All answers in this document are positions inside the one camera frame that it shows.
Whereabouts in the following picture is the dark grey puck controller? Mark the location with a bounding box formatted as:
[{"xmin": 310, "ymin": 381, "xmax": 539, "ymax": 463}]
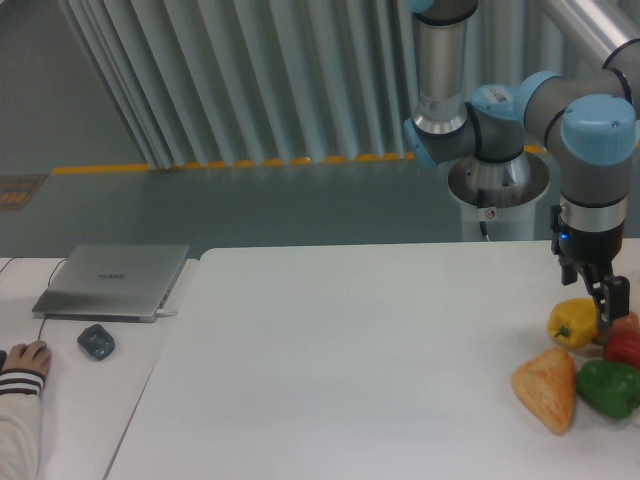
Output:
[{"xmin": 77, "ymin": 324, "xmax": 116, "ymax": 361}]

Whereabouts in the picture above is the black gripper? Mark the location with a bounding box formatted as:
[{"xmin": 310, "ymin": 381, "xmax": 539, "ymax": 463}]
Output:
[{"xmin": 561, "ymin": 219, "xmax": 629, "ymax": 331}]

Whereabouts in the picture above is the yellow bell pepper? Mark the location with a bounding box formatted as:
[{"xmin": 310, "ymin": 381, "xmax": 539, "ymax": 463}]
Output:
[{"xmin": 546, "ymin": 298, "xmax": 598, "ymax": 350}]

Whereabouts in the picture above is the triangular bread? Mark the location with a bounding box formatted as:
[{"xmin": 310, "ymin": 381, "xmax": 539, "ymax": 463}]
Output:
[{"xmin": 511, "ymin": 347, "xmax": 577, "ymax": 435}]

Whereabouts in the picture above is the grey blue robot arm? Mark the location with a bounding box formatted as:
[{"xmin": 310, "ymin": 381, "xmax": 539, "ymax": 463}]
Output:
[{"xmin": 405, "ymin": 1, "xmax": 639, "ymax": 331}]

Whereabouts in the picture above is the black mouse cable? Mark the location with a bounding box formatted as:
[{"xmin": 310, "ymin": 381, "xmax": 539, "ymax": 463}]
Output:
[{"xmin": 0, "ymin": 257, "xmax": 69, "ymax": 346}]

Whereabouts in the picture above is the white striped sleeve forearm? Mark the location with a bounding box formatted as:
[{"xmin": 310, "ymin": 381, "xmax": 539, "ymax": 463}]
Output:
[{"xmin": 1, "ymin": 369, "xmax": 45, "ymax": 479}]

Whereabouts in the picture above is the small camera on gripper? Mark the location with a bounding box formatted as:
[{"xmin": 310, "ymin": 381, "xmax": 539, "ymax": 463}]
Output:
[{"xmin": 550, "ymin": 204, "xmax": 577, "ymax": 286}]

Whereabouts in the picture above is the silver laptop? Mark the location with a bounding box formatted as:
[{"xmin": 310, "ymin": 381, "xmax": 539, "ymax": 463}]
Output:
[{"xmin": 32, "ymin": 244, "xmax": 189, "ymax": 323}]

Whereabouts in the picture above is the person's hand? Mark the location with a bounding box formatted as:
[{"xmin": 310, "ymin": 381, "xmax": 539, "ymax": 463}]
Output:
[{"xmin": 1, "ymin": 340, "xmax": 51, "ymax": 379}]

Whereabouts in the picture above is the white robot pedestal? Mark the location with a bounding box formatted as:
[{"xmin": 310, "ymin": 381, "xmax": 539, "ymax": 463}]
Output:
[{"xmin": 448, "ymin": 152, "xmax": 550, "ymax": 242}]

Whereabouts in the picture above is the red bell pepper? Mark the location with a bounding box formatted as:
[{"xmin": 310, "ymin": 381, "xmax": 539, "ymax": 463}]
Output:
[{"xmin": 603, "ymin": 311, "xmax": 640, "ymax": 370}]

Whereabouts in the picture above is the green bell pepper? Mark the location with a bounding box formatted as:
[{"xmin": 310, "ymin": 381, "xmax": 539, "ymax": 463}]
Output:
[{"xmin": 576, "ymin": 360, "xmax": 639, "ymax": 420}]

